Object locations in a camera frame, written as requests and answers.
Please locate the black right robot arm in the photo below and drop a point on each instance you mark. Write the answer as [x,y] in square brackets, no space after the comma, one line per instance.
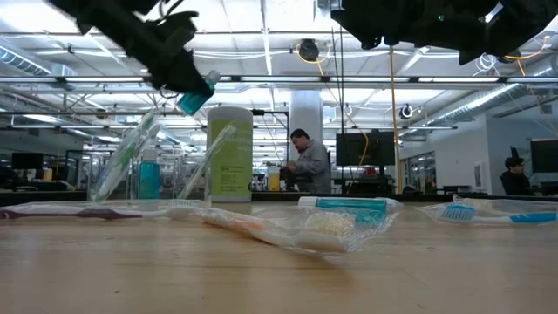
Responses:
[501,30]

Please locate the person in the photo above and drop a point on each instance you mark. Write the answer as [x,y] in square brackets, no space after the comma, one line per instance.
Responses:
[516,181]
[311,165]

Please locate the black computer monitor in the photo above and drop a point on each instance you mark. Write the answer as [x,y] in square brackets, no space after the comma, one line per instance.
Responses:
[545,154]
[26,160]
[364,148]

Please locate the clear acrylic organizer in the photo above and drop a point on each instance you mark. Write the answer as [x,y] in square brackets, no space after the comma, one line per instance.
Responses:
[170,187]

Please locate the blue toothbrush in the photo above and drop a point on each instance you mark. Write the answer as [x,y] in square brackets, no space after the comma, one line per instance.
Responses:
[457,213]

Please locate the black aluminium table frame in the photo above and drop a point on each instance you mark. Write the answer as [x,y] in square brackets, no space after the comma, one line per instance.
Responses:
[279,197]

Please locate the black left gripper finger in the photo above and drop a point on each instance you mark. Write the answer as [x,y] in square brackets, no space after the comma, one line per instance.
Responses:
[183,76]

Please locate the green disinfecting wipes canister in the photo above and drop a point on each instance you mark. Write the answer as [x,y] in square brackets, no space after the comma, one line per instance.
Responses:
[231,165]

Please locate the purple toothbrush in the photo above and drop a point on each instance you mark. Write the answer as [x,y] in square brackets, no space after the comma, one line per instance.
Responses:
[100,213]

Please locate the yellow container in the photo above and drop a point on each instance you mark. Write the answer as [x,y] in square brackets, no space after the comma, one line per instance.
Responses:
[274,179]

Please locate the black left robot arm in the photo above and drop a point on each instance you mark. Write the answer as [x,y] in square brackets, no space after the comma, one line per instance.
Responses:
[100,17]

